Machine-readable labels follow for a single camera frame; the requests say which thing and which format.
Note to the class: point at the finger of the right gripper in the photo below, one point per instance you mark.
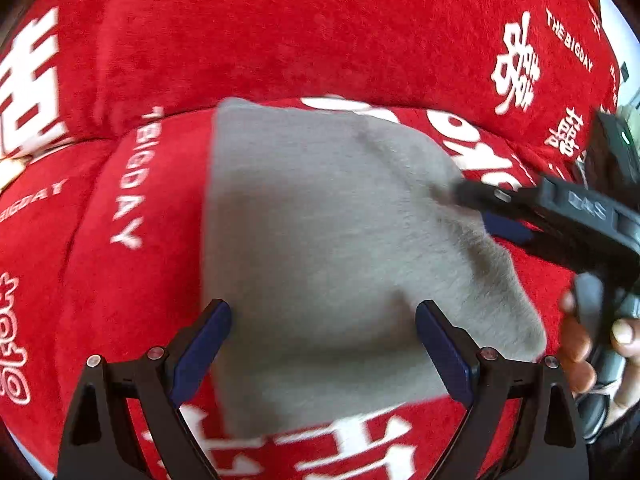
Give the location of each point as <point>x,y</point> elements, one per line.
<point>507,229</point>
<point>480,196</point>

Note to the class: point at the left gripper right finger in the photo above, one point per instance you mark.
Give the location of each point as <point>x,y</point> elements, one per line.
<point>546,441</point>

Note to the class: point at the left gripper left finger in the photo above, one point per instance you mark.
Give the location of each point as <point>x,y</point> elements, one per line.
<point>99,441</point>

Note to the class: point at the grey knit garment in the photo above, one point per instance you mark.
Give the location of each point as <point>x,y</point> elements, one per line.
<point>324,231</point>

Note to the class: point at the red printed blanket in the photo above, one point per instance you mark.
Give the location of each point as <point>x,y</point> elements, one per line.
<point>112,103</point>

